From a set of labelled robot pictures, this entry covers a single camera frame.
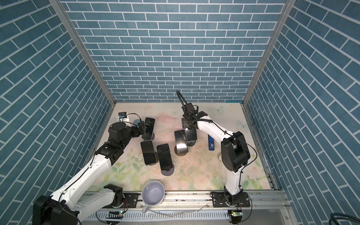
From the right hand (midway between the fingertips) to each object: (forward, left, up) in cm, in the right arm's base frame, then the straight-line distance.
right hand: (187, 121), depth 93 cm
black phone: (-7, +25, -1) cm, 26 cm away
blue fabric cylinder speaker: (-15, +25, +16) cm, 33 cm away
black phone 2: (-25, +11, -3) cm, 27 cm away
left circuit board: (-53, +34, -15) cm, 65 cm away
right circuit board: (-47, -29, -18) cm, 58 cm away
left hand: (-11, +28, +10) cm, 32 cm away
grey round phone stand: (-30, +9, -14) cm, 34 cm away
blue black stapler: (-9, -17, -10) cm, 21 cm away
